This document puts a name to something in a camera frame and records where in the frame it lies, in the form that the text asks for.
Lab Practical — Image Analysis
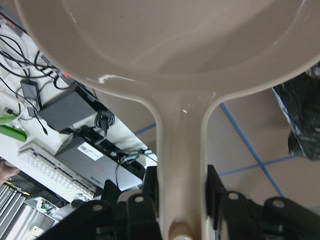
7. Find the white keyboard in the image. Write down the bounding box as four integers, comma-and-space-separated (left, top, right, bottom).
14, 142, 96, 202

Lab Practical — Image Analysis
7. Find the beige dustpan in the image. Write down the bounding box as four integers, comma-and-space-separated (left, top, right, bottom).
15, 0, 320, 240

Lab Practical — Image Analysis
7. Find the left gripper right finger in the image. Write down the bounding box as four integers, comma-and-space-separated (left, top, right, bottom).
205, 165, 320, 240

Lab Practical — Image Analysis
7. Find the grey mini computer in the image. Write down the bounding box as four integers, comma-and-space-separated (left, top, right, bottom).
55, 127, 146, 191

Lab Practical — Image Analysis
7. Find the black power adapter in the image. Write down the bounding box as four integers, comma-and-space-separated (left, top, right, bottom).
20, 79, 43, 108

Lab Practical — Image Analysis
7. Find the bin with black bag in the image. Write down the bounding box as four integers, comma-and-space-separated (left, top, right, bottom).
272, 63, 320, 161

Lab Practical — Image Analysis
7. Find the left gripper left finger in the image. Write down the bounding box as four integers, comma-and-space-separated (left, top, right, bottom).
39, 166, 162, 240

